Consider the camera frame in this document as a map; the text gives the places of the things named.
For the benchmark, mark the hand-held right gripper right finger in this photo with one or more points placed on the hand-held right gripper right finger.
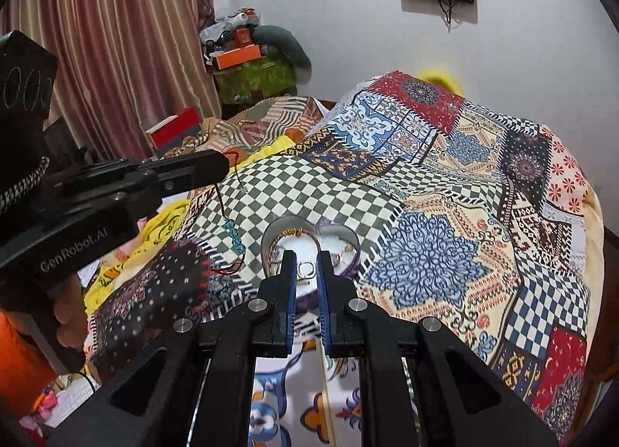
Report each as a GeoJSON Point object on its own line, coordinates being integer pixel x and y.
{"type": "Point", "coordinates": [323, 302]}

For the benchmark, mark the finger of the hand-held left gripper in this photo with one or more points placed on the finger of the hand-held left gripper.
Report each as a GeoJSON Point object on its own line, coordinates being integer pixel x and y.
{"type": "Point", "coordinates": [193, 169]}

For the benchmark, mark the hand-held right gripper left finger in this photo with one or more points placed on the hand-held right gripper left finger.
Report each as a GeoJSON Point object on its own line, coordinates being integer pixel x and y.
{"type": "Point", "coordinates": [290, 292]}

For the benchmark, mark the heart-shaped purple tin box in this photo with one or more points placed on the heart-shaped purple tin box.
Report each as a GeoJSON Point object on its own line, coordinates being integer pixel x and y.
{"type": "Point", "coordinates": [344, 234]}

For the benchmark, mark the person's left hand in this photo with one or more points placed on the person's left hand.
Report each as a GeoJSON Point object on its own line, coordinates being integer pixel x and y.
{"type": "Point", "coordinates": [72, 311]}

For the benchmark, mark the red box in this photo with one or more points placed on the red box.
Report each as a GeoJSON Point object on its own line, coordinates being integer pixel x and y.
{"type": "Point", "coordinates": [176, 130]}

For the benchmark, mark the yellow printed cloth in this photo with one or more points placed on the yellow printed cloth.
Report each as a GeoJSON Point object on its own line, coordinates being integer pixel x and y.
{"type": "Point", "coordinates": [159, 229]}

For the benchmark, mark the brown striped patchwork blanket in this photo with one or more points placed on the brown striped patchwork blanket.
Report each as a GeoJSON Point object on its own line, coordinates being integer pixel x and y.
{"type": "Point", "coordinates": [271, 120]}

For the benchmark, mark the long orange box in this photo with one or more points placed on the long orange box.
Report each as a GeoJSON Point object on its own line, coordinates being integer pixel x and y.
{"type": "Point", "coordinates": [239, 57]}

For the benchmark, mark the striped curtain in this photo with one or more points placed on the striped curtain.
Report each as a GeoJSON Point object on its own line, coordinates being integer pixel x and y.
{"type": "Point", "coordinates": [121, 50]}

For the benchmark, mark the pile of small household things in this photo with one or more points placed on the pile of small household things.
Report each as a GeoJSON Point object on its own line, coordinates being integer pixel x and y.
{"type": "Point", "coordinates": [227, 31]}

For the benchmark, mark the colourful patchwork blanket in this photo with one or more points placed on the colourful patchwork blanket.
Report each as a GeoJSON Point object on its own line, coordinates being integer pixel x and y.
{"type": "Point", "coordinates": [435, 215]}

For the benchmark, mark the dark green cushion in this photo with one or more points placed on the dark green cushion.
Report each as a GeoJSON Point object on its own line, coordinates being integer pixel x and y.
{"type": "Point", "coordinates": [285, 43]}

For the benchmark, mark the yellow pillow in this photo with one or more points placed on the yellow pillow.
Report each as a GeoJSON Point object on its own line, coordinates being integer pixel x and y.
{"type": "Point", "coordinates": [440, 78]}

